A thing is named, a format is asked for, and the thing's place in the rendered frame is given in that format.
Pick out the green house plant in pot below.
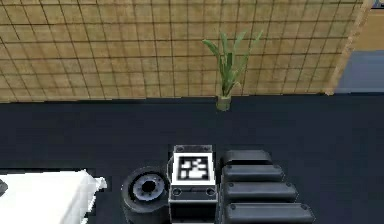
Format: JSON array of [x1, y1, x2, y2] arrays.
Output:
[[201, 30, 264, 112]]

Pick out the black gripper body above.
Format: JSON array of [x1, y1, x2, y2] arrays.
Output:
[[120, 165, 172, 224]]

